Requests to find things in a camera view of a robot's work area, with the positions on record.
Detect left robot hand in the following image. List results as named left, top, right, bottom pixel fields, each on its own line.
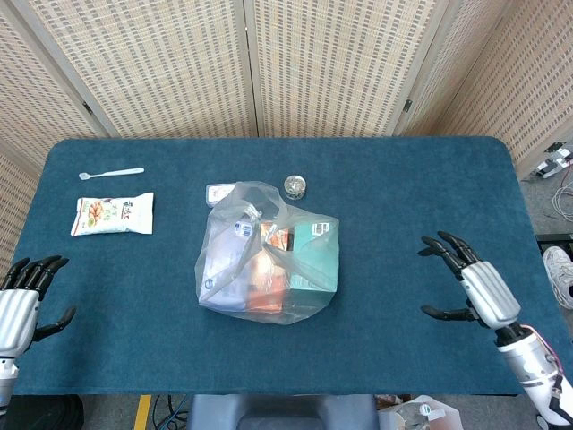
left=0, top=254, right=77, bottom=359

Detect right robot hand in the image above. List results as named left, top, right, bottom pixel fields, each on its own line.
left=418, top=230, right=523, bottom=337

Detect blue floor cables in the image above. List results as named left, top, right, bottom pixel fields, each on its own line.
left=151, top=394, right=192, bottom=430

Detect small white plastic box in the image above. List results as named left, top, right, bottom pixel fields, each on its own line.
left=205, top=183, right=238, bottom=208

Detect white floor cables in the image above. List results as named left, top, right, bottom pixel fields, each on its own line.
left=552, top=176, right=573, bottom=220

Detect blue table cloth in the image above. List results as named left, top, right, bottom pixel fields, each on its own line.
left=7, top=136, right=569, bottom=396

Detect clear plastic bag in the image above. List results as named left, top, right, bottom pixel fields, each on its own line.
left=193, top=180, right=341, bottom=326

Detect black floor object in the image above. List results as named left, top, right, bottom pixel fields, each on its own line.
left=8, top=393, right=85, bottom=430

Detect orange snack package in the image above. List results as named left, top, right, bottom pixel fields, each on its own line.
left=245, top=221, right=292, bottom=314

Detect white power strip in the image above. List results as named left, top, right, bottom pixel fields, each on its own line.
left=521, top=141, right=573, bottom=180

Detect yellow floor tape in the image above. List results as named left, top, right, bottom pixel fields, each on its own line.
left=133, top=393, right=153, bottom=430

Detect white sneaker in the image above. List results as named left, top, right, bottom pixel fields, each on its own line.
left=542, top=245, right=573, bottom=310

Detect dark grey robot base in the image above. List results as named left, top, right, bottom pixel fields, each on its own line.
left=186, top=393, right=381, bottom=430

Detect black metal frame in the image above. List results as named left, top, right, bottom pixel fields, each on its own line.
left=535, top=232, right=573, bottom=256

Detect white toothbrush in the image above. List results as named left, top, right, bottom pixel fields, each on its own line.
left=78, top=167, right=146, bottom=182

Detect clear plastic container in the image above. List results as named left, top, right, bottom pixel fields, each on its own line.
left=378, top=394, right=465, bottom=430

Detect white lavender package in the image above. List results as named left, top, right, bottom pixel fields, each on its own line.
left=199, top=214, right=261, bottom=313

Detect white snack packet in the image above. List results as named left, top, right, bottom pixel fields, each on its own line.
left=70, top=192, right=155, bottom=237

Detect teal cardboard box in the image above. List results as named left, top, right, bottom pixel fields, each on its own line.
left=286, top=221, right=340, bottom=292

